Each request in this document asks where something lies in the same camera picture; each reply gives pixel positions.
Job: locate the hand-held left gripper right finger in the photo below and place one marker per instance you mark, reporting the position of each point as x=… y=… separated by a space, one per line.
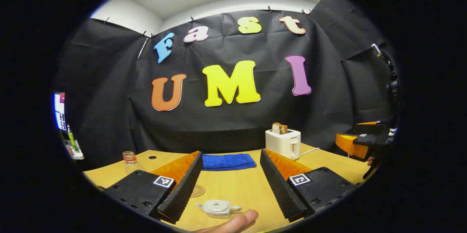
x=279 y=189

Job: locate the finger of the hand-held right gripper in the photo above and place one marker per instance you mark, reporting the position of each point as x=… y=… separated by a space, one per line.
x=346 y=143
x=370 y=129

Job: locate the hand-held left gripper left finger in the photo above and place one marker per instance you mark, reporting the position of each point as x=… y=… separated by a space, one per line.
x=182 y=189

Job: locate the round cork coaster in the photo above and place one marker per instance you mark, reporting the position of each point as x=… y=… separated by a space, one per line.
x=199 y=190

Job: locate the white floral teacup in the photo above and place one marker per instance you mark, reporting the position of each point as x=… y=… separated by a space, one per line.
x=233 y=209

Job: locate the clear plastic water bottle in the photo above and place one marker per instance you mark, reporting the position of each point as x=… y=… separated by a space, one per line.
x=130 y=163

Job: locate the green bottle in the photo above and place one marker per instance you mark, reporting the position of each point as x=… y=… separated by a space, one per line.
x=72 y=138

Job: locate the white toaster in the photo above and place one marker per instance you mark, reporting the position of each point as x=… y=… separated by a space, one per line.
x=282 y=143

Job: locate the blue towel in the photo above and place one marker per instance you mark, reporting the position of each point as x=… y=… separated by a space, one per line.
x=228 y=161

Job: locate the toast slice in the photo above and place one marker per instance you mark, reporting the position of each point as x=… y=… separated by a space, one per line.
x=279 y=128

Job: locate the black backdrop cloth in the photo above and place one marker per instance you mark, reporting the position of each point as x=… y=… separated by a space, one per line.
x=237 y=127

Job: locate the white side table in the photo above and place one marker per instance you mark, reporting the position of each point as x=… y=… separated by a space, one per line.
x=75 y=154

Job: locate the computer monitor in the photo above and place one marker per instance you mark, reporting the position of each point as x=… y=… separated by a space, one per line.
x=60 y=110

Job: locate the white pole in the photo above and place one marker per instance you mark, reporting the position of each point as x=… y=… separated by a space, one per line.
x=142 y=48

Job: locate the black camera stand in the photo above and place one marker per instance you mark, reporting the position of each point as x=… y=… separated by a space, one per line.
x=393 y=87

